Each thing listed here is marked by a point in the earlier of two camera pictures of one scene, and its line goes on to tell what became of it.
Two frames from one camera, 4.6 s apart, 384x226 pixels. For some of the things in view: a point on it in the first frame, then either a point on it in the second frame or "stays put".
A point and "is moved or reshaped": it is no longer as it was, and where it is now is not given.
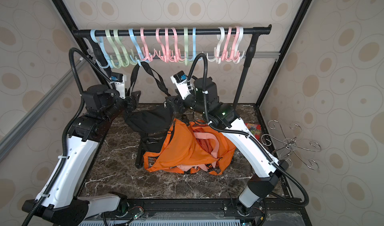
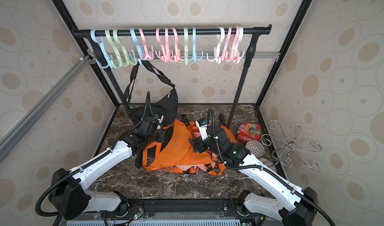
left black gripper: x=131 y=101 -> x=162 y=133
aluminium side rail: x=13 y=135 stays put
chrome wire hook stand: x=290 y=145 stays put
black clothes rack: x=252 y=31 stays put
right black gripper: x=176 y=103 -> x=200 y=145
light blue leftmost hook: x=109 y=62 stays put
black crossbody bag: x=156 y=118 is moved or reshaped
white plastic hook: x=220 y=36 stays put
